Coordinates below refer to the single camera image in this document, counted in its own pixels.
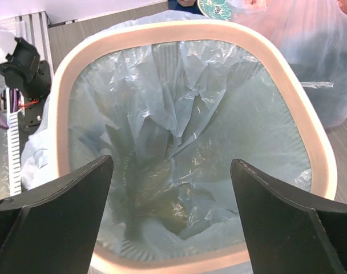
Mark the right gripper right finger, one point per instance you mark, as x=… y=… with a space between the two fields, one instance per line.
x=286 y=229

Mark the blue plastic bag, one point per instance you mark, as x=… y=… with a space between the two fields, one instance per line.
x=172 y=108

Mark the dark blue mat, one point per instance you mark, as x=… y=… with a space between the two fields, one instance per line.
x=176 y=5

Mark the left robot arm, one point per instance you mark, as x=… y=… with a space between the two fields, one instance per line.
x=22 y=67

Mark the bag filled with pink trash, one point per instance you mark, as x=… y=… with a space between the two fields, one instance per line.
x=312 y=37

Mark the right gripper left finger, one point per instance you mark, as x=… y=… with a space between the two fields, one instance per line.
x=53 y=228

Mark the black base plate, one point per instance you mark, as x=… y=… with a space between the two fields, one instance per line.
x=33 y=114

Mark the white slotted cable duct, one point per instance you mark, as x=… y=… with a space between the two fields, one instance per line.
x=13 y=150

